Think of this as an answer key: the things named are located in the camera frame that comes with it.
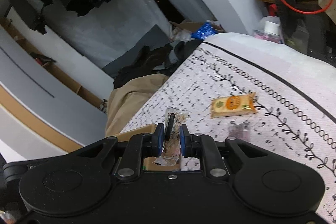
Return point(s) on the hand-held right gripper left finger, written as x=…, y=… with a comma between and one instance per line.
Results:
x=158, y=142

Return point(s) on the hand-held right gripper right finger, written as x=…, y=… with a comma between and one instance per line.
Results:
x=184, y=144

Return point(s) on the brown cardboard box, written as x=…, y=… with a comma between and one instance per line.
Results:
x=136, y=133

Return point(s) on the clear black-striped biscuit packet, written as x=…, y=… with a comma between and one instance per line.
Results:
x=173, y=121

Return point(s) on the beige cloth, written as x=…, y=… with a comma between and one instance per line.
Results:
x=131, y=98

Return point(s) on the clear purple snack packet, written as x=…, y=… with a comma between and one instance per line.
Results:
x=239, y=130

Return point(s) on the orange cracker packet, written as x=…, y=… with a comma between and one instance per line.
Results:
x=232, y=106

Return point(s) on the white wooden wardrobe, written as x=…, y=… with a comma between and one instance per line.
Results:
x=39, y=98

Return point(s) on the dark cloth pile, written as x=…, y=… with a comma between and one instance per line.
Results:
x=157, y=58

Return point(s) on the white printed blanket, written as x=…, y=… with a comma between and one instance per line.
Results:
x=275, y=77

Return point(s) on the shiny blue bag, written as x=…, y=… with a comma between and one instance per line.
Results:
x=203, y=31

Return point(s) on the clear white-lid container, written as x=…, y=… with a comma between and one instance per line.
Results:
x=270, y=29

